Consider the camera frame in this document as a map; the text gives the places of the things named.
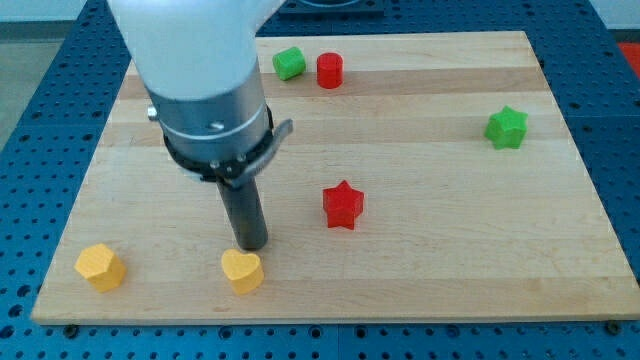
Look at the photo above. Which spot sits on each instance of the yellow heart block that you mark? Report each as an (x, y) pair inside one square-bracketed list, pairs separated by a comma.
[(244, 271)]

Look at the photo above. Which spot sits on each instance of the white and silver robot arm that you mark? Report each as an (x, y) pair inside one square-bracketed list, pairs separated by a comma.
[(198, 61)]

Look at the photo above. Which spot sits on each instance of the red star block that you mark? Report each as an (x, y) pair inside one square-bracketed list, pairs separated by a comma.
[(342, 205)]

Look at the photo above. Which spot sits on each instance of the green star block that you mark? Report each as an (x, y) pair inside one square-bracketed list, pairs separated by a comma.
[(507, 128)]

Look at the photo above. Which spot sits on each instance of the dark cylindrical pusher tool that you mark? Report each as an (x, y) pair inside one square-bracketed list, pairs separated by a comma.
[(245, 213)]

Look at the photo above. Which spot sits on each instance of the wooden board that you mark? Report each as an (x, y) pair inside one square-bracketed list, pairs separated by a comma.
[(452, 229)]

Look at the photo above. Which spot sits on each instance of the red cylinder block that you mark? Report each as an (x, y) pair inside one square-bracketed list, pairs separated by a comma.
[(329, 70)]

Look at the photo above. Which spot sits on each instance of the green cylinder block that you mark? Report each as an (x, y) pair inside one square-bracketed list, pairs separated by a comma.
[(289, 63)]

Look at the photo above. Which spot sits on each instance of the yellow hexagon block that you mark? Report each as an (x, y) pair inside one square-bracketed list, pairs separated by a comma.
[(101, 267)]

